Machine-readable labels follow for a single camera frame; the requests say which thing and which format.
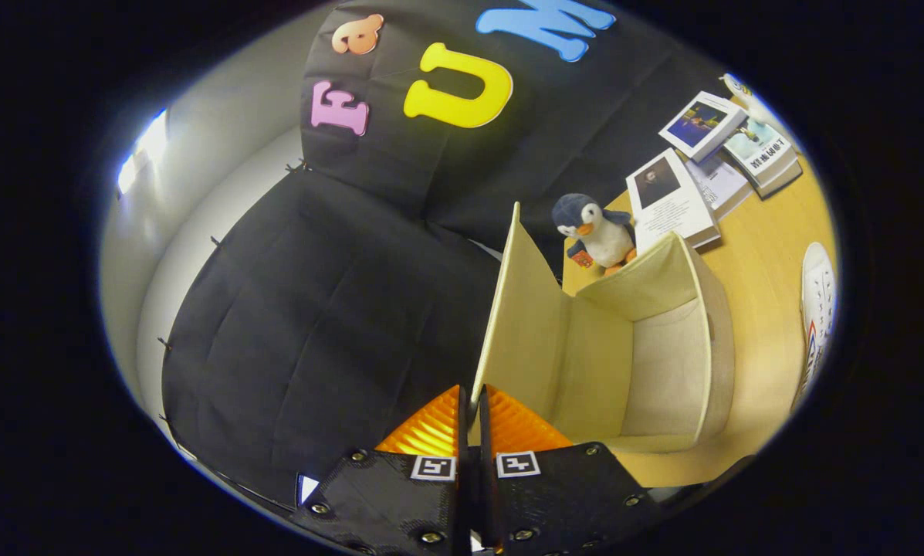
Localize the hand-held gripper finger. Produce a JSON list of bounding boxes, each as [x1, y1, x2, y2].
[[292, 385, 475, 556], [477, 385, 663, 556]]

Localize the beige fabric storage box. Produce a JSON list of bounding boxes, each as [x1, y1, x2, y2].
[[469, 202, 737, 456]]

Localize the white striped canvas shoe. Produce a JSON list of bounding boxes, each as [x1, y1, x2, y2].
[[790, 242, 839, 410]]

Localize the grey penguin plush toy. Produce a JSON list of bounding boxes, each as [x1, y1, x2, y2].
[[552, 193, 638, 276]]

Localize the white book portrait cover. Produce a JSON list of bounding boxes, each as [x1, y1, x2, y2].
[[625, 148, 722, 253]]

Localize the white book grey text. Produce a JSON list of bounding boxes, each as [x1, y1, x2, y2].
[[685, 154, 755, 221]]

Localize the white book dark blue picture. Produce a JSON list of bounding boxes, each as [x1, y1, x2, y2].
[[658, 91, 749, 164]]

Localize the thick grey book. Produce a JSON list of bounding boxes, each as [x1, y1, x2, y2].
[[755, 158, 804, 200]]

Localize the teal cover book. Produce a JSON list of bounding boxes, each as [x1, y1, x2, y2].
[[723, 116, 799, 188]]

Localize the white duck plush toy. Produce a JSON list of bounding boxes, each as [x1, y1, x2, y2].
[[720, 73, 780, 126]]

